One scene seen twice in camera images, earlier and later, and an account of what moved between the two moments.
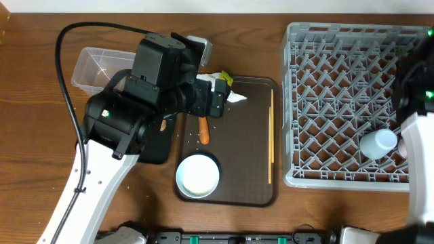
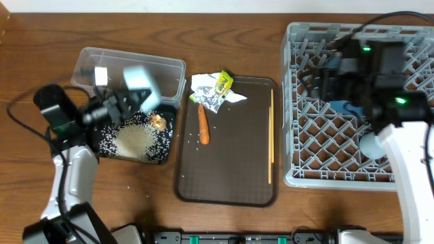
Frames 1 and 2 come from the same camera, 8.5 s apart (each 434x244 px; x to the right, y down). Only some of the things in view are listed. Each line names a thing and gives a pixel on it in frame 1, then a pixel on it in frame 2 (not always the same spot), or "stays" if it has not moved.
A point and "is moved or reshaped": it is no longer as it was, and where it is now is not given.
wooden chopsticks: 270,160 stays
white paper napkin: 212,77 stays
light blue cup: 377,144 stays
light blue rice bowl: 197,176 is moved or reshaped
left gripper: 203,103 → 116,107
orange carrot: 203,130 stays
